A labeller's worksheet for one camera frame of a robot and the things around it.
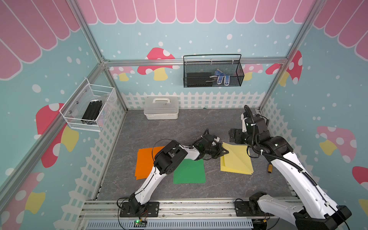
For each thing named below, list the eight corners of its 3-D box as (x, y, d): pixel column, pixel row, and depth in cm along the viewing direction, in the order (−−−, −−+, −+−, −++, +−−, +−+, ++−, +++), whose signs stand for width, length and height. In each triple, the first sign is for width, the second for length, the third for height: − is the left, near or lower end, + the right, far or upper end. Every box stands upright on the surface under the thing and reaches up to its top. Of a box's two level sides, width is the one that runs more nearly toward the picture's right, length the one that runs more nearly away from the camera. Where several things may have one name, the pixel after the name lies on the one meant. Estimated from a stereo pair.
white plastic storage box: (145, 121, 116) (141, 109, 105) (148, 107, 126) (145, 95, 115) (178, 121, 116) (177, 109, 105) (179, 107, 126) (178, 95, 115)
